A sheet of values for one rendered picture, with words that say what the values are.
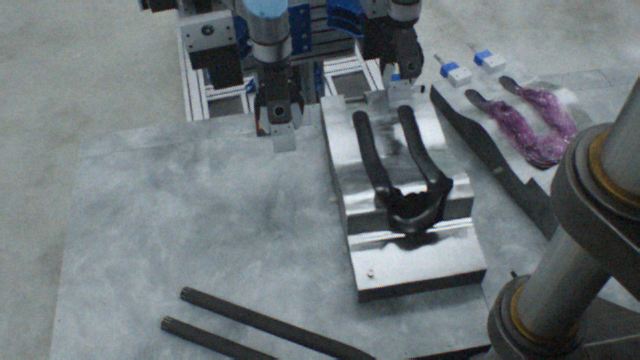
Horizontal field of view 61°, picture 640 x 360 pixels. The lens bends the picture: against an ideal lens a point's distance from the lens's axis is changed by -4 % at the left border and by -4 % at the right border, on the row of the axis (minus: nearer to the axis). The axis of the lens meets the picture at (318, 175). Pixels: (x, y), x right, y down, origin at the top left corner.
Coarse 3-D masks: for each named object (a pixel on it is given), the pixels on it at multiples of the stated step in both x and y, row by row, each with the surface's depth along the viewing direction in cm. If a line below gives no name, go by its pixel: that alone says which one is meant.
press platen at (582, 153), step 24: (576, 144) 41; (600, 144) 40; (576, 168) 40; (600, 168) 39; (552, 192) 43; (576, 192) 39; (600, 192) 38; (624, 192) 37; (576, 216) 40; (600, 216) 38; (624, 216) 37; (576, 240) 41; (600, 240) 39; (624, 240) 37; (600, 264) 40; (624, 264) 38
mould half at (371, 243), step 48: (336, 96) 137; (384, 96) 136; (336, 144) 128; (384, 144) 128; (432, 144) 127; (336, 192) 127; (384, 240) 115; (432, 240) 115; (384, 288) 110; (432, 288) 113
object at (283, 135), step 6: (270, 126) 122; (276, 126) 122; (282, 126) 122; (288, 126) 122; (276, 132) 121; (282, 132) 121; (288, 132) 121; (294, 132) 121; (276, 138) 121; (282, 138) 121; (288, 138) 122; (294, 138) 122; (276, 144) 123; (282, 144) 123; (288, 144) 123; (294, 144) 123; (276, 150) 124; (282, 150) 124; (288, 150) 125
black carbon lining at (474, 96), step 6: (504, 78) 144; (510, 78) 144; (504, 84) 143; (510, 84) 143; (516, 84) 142; (468, 90) 142; (474, 90) 141; (510, 90) 141; (468, 96) 141; (474, 96) 141; (480, 96) 140; (474, 102) 139; (480, 102) 139; (540, 168) 124; (546, 168) 124
